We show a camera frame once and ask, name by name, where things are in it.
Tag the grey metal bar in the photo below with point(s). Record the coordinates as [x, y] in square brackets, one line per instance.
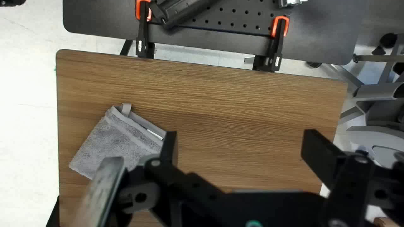
[102, 193]

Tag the grey towel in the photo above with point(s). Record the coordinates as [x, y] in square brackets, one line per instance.
[113, 139]

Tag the black orange bar clamp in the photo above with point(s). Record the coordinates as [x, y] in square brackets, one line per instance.
[274, 46]
[144, 38]

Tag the black perforated mounting board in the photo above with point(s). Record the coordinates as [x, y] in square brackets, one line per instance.
[319, 30]

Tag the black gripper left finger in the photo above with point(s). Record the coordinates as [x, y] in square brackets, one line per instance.
[169, 152]

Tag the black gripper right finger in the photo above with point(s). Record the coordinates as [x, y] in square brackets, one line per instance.
[322, 156]

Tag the black cylinder with label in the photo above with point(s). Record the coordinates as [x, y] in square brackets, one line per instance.
[180, 11]

